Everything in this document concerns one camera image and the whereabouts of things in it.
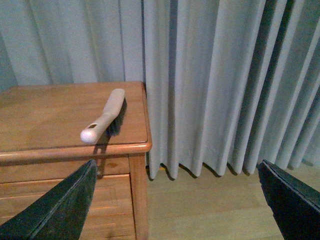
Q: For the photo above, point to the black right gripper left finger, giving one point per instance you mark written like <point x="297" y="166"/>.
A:
<point x="60" y="214"/>

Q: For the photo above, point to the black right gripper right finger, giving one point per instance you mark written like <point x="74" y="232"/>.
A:
<point x="295" y="205"/>

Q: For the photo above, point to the beige hand brush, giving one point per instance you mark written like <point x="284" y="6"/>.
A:
<point x="111" y="120"/>

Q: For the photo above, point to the upper wooden drawer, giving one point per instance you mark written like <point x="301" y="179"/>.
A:
<point x="110" y="216"/>

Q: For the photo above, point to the wooden nightstand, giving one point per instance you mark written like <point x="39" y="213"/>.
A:
<point x="40" y="129"/>

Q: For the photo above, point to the grey-green curtain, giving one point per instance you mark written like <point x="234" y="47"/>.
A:
<point x="228" y="82"/>

